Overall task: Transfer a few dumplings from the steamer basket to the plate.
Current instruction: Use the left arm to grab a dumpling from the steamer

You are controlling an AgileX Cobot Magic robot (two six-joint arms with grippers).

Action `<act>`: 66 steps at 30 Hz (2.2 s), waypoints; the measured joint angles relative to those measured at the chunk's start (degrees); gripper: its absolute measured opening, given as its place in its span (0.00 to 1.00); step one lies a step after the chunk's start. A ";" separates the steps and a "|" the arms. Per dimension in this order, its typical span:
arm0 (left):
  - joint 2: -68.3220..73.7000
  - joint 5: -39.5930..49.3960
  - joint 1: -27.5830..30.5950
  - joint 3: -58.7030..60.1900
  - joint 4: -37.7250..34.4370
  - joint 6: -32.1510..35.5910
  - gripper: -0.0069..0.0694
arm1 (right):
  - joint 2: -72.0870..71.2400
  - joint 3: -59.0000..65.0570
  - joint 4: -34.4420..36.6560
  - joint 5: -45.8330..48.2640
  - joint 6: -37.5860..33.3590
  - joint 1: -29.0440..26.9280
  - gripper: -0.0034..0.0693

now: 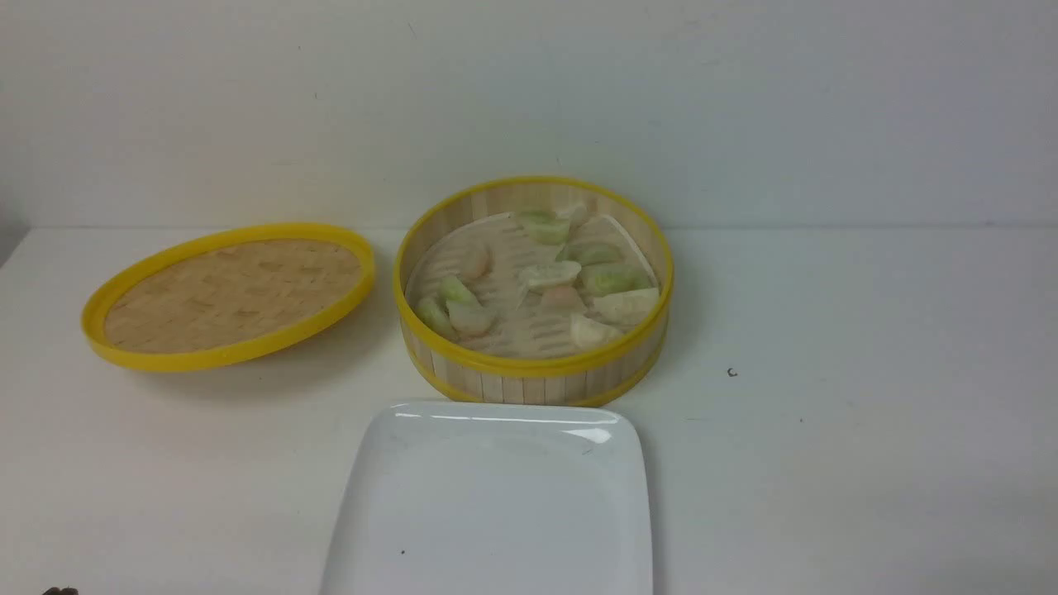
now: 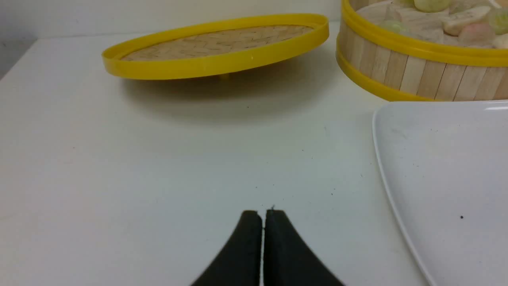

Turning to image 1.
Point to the green dumpling far left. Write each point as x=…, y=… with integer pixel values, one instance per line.
x=432, y=313

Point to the green dumpling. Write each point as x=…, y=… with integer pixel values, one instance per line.
x=544, y=227
x=590, y=253
x=606, y=279
x=451, y=289
x=432, y=313

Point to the green dumpling left upper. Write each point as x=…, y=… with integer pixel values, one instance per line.
x=451, y=289

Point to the yellow rimmed bamboo steamer basket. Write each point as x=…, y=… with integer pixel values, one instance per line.
x=587, y=379

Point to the pale dumpling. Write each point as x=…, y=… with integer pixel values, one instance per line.
x=469, y=318

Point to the green dumpling top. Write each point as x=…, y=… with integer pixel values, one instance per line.
x=544, y=227

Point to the pink dumpling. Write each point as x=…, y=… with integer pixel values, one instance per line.
x=475, y=263
x=562, y=299

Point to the white dumpling right front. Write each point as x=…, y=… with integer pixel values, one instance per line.
x=626, y=309

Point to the yellow rimmed bamboo steamer lid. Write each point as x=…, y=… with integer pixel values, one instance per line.
x=229, y=297

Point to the white dumpling top back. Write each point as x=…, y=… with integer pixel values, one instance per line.
x=576, y=214

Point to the white dumpling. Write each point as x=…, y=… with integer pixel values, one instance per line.
x=549, y=275
x=576, y=214
x=626, y=309
x=588, y=334

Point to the green dumpling centre right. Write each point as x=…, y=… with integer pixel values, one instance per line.
x=590, y=253

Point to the white square plate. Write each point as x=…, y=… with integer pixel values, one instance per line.
x=480, y=498

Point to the white dumpling centre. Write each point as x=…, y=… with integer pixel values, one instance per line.
x=549, y=275

